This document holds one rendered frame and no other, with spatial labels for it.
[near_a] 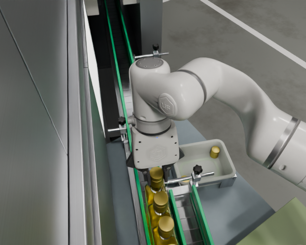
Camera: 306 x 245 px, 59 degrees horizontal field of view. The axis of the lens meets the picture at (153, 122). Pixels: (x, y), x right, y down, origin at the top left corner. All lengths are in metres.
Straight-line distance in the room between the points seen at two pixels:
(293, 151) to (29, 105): 0.32
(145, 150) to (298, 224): 0.68
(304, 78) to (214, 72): 2.51
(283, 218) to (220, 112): 1.45
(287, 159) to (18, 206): 0.32
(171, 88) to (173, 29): 2.86
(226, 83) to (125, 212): 0.71
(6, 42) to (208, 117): 2.13
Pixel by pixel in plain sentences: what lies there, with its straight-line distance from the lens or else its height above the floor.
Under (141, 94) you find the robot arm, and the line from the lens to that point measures 0.48.
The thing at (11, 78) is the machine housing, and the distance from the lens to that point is 0.26.
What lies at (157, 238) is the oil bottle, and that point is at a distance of 0.69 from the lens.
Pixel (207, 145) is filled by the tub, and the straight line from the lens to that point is 1.14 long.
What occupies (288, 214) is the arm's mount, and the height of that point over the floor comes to 0.82.
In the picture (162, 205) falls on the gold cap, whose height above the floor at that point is 1.16.
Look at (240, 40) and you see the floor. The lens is 3.23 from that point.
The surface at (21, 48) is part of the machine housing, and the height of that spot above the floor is 1.59.
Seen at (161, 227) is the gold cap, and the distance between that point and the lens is 0.62.
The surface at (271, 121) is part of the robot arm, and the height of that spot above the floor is 1.46.
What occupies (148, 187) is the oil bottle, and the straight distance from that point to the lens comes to 0.73.
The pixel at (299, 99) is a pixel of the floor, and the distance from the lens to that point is 2.74.
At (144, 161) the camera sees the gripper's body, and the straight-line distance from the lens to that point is 0.59.
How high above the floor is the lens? 1.75
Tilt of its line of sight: 51 degrees down
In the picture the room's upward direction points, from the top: straight up
